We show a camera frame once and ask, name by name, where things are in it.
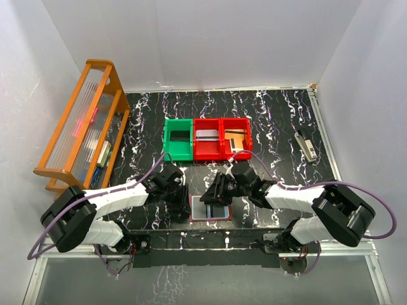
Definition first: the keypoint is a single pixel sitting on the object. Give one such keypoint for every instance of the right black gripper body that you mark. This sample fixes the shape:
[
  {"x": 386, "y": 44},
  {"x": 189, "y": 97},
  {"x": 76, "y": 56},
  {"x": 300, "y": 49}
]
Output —
[{"x": 220, "y": 189}]

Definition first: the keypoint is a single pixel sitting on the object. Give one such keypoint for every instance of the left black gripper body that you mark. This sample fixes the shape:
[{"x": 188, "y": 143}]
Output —
[{"x": 177, "y": 197}]

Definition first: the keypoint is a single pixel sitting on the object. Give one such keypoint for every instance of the black credit card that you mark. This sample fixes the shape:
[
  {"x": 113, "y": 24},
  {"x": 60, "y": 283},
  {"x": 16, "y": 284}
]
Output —
[{"x": 217, "y": 212}]

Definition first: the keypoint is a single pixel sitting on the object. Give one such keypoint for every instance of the red leather card holder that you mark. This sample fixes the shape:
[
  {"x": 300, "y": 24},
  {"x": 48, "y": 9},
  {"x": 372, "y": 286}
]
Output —
[{"x": 199, "y": 211}]

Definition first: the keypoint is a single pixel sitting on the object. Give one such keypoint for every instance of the orange patterned credit card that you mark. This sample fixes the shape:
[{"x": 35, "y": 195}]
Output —
[{"x": 236, "y": 144}]

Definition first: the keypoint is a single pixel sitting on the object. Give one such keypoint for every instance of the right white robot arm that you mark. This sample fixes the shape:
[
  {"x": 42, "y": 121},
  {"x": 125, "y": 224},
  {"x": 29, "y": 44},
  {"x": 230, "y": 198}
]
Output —
[{"x": 337, "y": 213}]

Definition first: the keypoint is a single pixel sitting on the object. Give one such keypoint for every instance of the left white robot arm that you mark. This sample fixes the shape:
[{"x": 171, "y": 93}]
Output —
[{"x": 76, "y": 217}]

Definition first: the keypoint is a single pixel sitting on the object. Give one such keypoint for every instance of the grey striped card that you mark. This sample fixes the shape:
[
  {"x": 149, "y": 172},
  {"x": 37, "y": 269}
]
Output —
[{"x": 207, "y": 135}]

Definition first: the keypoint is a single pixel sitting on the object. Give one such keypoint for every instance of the red bin left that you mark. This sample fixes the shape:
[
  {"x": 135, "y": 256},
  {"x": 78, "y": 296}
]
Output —
[{"x": 206, "y": 151}]

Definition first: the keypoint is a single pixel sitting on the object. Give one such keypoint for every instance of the red bin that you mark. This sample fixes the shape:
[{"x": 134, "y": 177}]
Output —
[
  {"x": 236, "y": 123},
  {"x": 206, "y": 151}
]

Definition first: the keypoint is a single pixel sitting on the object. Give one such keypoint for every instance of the green plastic bin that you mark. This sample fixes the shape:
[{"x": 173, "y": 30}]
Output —
[{"x": 178, "y": 139}]

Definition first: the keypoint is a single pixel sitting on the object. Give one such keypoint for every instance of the red bin right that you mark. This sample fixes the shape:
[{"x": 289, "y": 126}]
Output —
[{"x": 236, "y": 123}]

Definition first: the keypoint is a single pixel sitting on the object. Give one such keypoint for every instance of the beige box in rack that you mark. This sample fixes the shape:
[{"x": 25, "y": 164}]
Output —
[{"x": 104, "y": 152}]

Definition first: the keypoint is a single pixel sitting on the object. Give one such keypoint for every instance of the black grey stapler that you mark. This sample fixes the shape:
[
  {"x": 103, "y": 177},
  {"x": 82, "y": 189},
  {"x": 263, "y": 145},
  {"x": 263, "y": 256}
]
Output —
[{"x": 305, "y": 143}]

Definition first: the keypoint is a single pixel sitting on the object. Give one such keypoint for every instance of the orange wooden rack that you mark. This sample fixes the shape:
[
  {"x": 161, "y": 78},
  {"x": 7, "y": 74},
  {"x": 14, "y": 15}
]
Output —
[{"x": 97, "y": 110}]

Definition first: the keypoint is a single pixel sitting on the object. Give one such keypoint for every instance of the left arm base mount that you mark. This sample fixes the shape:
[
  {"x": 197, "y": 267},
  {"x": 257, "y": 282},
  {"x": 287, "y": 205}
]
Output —
[{"x": 139, "y": 244}]

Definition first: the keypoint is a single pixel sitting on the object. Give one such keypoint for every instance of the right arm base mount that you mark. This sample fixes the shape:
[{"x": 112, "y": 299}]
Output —
[{"x": 296, "y": 265}]

